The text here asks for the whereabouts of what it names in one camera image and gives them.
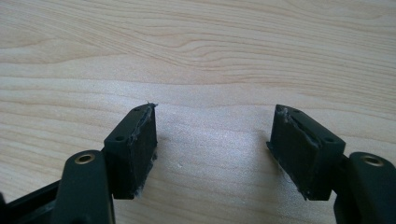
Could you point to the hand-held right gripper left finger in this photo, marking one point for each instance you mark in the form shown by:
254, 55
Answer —
134, 155

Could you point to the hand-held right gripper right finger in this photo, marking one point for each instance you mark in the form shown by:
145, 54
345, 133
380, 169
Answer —
305, 155

